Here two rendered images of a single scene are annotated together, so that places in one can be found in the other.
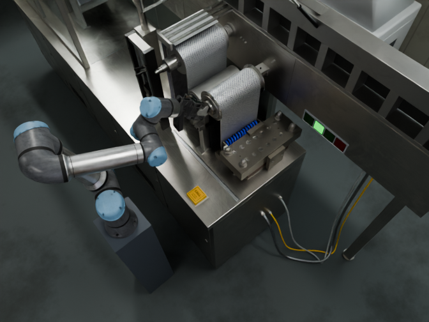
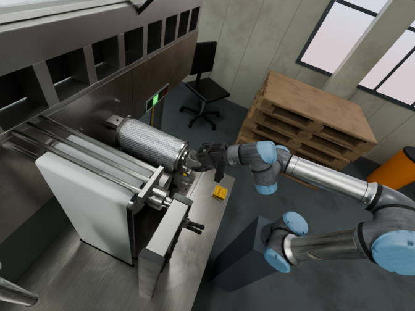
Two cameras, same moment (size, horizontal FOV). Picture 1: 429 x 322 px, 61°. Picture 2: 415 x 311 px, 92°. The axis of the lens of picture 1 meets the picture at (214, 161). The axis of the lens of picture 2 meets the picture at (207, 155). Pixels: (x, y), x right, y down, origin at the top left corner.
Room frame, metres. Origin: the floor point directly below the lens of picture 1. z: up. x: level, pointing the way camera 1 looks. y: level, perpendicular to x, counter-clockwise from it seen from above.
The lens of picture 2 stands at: (1.37, 0.44, 1.87)
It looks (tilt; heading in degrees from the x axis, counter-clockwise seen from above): 46 degrees down; 222
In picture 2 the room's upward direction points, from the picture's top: 21 degrees clockwise
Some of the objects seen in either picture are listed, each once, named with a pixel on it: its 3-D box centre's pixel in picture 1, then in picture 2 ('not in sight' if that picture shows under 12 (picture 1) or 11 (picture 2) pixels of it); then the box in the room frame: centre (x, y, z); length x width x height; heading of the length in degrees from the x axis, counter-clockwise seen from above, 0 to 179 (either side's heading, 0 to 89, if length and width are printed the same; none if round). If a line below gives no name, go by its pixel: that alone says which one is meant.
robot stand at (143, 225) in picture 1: (140, 252); (242, 260); (0.65, 0.45, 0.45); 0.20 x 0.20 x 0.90; 38
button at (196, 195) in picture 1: (196, 195); (220, 192); (0.77, 0.09, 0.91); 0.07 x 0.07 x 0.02; 37
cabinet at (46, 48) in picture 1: (141, 99); not in sight; (1.83, 0.53, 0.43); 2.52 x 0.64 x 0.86; 37
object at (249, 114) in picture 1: (239, 123); not in sight; (1.07, -0.13, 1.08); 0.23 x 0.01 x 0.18; 127
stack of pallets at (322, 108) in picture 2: not in sight; (294, 129); (-1.03, -0.44, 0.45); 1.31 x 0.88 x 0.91; 128
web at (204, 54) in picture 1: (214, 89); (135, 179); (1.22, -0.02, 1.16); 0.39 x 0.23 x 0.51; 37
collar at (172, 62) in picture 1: (171, 63); (155, 196); (1.23, 0.17, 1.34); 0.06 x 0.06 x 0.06; 37
